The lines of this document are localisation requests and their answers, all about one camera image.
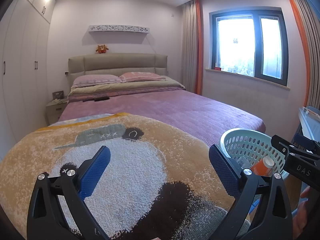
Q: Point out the white decorative wall shelf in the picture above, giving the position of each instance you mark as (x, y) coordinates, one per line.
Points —
(118, 28)

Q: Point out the yellow panda blanket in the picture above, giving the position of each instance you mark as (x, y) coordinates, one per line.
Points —
(158, 184)

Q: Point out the dark framed window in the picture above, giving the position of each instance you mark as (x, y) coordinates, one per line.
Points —
(251, 42)

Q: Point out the dark picture frame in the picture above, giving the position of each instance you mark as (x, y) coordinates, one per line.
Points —
(59, 95)

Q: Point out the beige orange left curtain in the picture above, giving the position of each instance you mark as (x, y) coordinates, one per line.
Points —
(192, 47)

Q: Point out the white milk carton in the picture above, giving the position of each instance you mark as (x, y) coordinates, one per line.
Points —
(243, 162)

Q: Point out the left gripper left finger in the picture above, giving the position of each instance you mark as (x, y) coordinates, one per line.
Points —
(45, 216)

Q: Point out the right hand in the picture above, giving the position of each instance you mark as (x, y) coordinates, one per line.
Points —
(300, 219)

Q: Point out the purple bed cover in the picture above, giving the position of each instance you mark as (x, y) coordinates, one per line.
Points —
(197, 115)

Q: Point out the pink right pillow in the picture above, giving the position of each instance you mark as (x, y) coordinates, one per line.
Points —
(141, 76)

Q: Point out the beige bedside table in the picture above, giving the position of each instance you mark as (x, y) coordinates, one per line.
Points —
(54, 110)

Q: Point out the folded olive quilt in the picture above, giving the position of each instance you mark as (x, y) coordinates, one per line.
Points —
(127, 88)

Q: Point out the beige orange curtain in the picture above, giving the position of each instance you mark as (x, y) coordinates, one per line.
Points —
(192, 47)
(308, 27)

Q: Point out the pink left pillow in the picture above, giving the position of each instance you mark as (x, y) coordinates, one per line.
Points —
(94, 80)

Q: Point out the pink pillow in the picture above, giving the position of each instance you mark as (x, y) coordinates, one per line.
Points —
(94, 80)
(141, 76)

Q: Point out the beige padded headboard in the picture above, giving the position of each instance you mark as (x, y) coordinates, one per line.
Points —
(116, 64)

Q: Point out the light green laundry basket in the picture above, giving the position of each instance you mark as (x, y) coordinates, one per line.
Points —
(252, 145)

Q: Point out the grey white desk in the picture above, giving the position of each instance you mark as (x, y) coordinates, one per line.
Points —
(309, 121)

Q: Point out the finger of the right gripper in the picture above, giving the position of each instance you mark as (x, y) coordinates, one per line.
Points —
(293, 149)
(306, 143)

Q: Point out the orange plastic bottle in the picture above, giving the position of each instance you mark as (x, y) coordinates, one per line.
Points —
(264, 167)

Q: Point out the beige orange right curtain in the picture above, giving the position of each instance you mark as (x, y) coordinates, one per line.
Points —
(308, 27)

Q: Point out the orange plush toy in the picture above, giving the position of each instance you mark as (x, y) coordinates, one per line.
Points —
(101, 49)

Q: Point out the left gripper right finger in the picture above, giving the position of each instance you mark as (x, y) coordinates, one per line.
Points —
(273, 217)

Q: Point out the blue plastic stool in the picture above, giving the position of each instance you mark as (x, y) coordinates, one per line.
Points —
(253, 208)

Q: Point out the white wardrobe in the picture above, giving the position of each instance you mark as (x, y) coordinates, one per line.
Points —
(24, 88)

